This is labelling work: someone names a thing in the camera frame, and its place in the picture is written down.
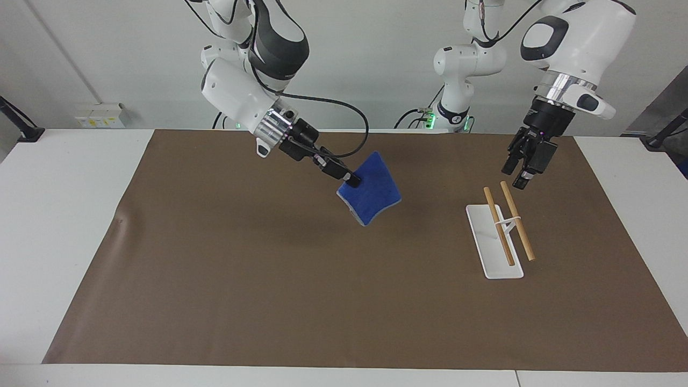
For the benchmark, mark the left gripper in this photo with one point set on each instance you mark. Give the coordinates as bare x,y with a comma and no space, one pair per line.
548,121

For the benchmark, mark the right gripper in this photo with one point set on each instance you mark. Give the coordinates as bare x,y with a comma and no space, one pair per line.
301,142

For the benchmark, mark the blue towel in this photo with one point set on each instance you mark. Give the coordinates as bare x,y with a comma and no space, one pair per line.
376,188

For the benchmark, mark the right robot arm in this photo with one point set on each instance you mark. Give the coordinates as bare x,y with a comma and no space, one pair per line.
236,94

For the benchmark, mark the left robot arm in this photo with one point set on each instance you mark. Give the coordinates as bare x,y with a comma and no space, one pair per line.
586,37

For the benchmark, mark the white rack with wooden rods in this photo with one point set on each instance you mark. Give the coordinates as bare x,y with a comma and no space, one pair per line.
494,247

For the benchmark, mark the black stand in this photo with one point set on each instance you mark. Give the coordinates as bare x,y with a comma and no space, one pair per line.
664,134
24,129

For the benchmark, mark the white wall socket box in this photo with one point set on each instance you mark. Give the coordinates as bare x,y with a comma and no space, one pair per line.
99,115

